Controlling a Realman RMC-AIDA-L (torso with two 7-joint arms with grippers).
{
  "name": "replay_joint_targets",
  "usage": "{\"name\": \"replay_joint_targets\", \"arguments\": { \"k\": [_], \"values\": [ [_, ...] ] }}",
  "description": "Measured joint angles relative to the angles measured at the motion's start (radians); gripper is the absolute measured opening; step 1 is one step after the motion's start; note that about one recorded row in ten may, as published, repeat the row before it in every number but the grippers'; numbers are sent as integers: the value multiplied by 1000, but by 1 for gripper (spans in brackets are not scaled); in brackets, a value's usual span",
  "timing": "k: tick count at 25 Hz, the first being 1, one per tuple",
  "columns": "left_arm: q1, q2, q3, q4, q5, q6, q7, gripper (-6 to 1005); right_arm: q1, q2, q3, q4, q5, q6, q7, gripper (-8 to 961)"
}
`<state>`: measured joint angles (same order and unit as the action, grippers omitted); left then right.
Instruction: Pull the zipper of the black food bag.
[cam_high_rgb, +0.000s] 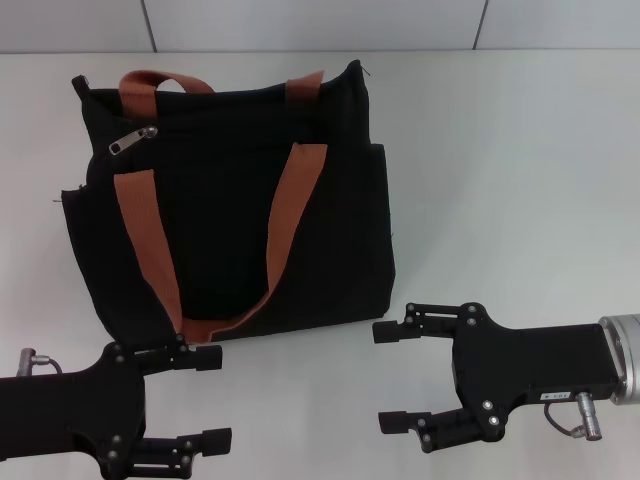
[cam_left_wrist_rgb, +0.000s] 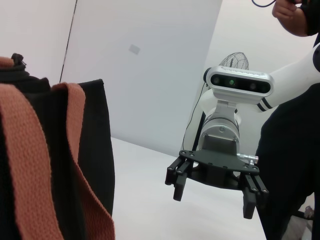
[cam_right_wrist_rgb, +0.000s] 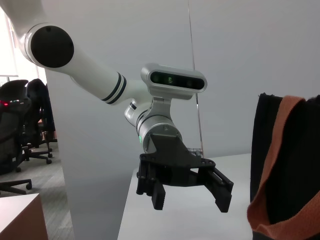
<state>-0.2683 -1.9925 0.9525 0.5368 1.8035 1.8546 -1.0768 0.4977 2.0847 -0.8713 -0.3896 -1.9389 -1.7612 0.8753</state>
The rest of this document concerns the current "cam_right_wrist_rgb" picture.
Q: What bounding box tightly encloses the black mesh office chair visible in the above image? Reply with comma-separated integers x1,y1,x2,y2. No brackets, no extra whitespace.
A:
0,79,33,196

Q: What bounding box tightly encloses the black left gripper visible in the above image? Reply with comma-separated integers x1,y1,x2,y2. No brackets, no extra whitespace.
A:
136,133,235,214

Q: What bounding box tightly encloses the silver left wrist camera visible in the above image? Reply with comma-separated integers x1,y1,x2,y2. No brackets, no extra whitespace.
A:
140,62,208,101

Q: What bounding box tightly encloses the left gripper connector cable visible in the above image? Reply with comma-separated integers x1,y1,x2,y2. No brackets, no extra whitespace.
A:
187,147,204,158

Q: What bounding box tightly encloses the black bag with orange straps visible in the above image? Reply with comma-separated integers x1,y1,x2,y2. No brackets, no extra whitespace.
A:
246,92,320,240

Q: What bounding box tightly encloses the white desk with wooden side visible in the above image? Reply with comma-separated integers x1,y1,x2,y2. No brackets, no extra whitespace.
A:
0,192,49,240

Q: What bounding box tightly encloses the office chair with dark jacket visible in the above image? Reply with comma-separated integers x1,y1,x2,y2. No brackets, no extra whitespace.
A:
21,78,57,165

